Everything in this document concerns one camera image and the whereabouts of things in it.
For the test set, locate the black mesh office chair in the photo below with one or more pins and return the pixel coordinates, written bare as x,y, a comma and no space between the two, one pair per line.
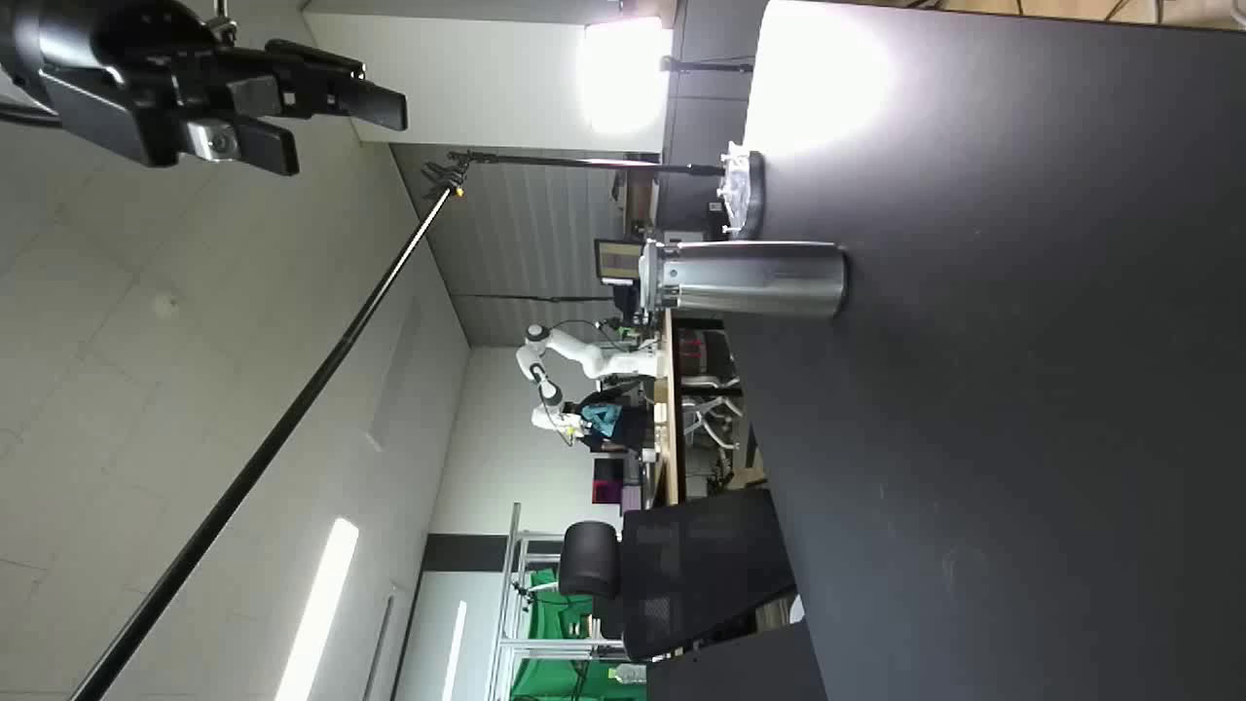
688,571

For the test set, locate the long ceiling light strip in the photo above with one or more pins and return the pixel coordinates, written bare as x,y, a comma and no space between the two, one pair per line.
317,610

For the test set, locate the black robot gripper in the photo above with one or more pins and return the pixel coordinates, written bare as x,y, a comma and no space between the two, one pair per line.
123,73

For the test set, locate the stainless steel push-lid can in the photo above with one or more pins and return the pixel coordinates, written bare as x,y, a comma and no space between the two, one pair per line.
752,277

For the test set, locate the white metal shelf rack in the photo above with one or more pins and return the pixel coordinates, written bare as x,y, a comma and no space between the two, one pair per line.
526,610

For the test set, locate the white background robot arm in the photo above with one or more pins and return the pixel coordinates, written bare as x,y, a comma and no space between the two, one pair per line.
579,351

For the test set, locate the seated person in teal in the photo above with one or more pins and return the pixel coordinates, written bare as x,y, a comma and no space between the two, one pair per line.
595,423

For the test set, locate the dark computer monitor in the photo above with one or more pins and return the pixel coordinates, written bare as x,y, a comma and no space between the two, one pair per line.
617,262

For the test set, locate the small white object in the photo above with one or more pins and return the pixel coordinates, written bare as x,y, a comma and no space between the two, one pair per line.
746,192

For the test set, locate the wooden desk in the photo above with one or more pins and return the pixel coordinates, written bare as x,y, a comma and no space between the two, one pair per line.
666,416

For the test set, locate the thin black horizontal rod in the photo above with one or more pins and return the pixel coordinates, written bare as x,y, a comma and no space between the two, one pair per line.
585,163

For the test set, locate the long black diagonal pole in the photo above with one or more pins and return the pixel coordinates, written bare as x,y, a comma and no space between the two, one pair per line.
265,450

